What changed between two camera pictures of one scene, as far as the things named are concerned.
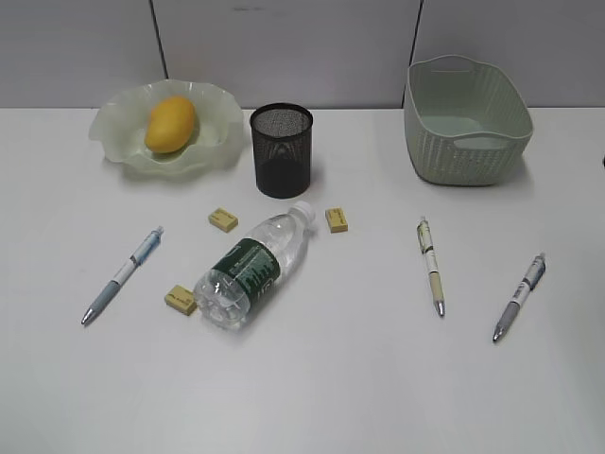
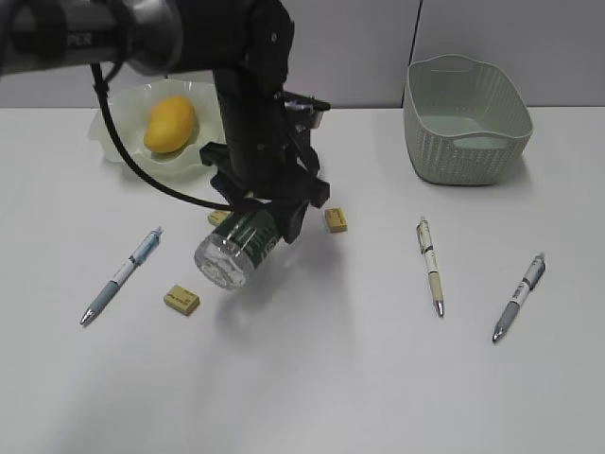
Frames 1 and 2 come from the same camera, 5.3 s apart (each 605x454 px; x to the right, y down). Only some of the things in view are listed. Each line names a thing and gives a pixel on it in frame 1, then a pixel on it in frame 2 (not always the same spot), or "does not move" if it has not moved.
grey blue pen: x=519 y=299 does not move
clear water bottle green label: x=233 y=289 → x=227 y=256
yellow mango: x=170 y=124 does not move
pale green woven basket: x=467 y=121 does not move
